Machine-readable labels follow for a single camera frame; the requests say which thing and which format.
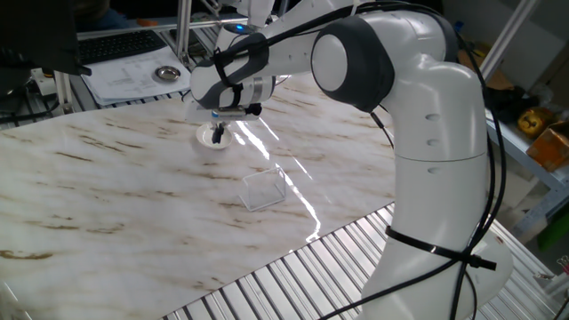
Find black cable tie strap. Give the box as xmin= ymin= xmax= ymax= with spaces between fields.
xmin=385 ymin=225 xmax=498 ymax=272

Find stack of white papers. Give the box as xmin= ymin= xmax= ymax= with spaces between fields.
xmin=81 ymin=45 xmax=195 ymax=108

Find black computer monitor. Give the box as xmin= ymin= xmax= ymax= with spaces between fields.
xmin=0 ymin=0 xmax=93 ymax=77

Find aluminium profile post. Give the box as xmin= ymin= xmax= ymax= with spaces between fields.
xmin=52 ymin=70 xmax=76 ymax=115
xmin=175 ymin=0 xmax=194 ymax=68

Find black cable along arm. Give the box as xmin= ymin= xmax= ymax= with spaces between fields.
xmin=212 ymin=2 xmax=509 ymax=320

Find grey metal shelf frame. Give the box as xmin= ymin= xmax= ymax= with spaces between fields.
xmin=486 ymin=119 xmax=569 ymax=244

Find aluminium profile crossbar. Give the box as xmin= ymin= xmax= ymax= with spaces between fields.
xmin=76 ymin=16 xmax=248 ymax=42

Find small white floral plate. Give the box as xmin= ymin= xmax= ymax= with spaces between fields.
xmin=195 ymin=123 xmax=234 ymax=151

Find black computer keyboard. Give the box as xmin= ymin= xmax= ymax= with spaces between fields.
xmin=77 ymin=29 xmax=169 ymax=66

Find yellow round toy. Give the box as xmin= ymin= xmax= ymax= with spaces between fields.
xmin=517 ymin=106 xmax=557 ymax=139

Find green plastic item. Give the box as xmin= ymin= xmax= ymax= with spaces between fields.
xmin=536 ymin=212 xmax=569 ymax=251

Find marble pattern table mat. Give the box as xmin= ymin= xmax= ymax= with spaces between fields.
xmin=0 ymin=73 xmax=397 ymax=320

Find small white plastic box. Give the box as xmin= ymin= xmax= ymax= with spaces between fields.
xmin=29 ymin=68 xmax=58 ymax=98

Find clear acrylic goal stand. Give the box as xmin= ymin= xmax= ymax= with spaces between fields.
xmin=238 ymin=166 xmax=288 ymax=212

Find orange cardboard box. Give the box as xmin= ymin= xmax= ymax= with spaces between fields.
xmin=526 ymin=121 xmax=569 ymax=173

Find slanted aluminium frame strut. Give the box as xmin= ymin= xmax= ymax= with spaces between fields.
xmin=478 ymin=0 xmax=541 ymax=82

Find silver wrist camera blue caps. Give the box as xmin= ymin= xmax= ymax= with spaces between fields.
xmin=211 ymin=105 xmax=262 ymax=120

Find small round metal dish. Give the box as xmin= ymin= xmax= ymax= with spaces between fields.
xmin=154 ymin=65 xmax=182 ymax=83

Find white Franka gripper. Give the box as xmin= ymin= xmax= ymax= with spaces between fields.
xmin=184 ymin=93 xmax=262 ymax=145

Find black cloth bundle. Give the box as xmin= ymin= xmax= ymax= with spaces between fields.
xmin=483 ymin=84 xmax=541 ymax=124

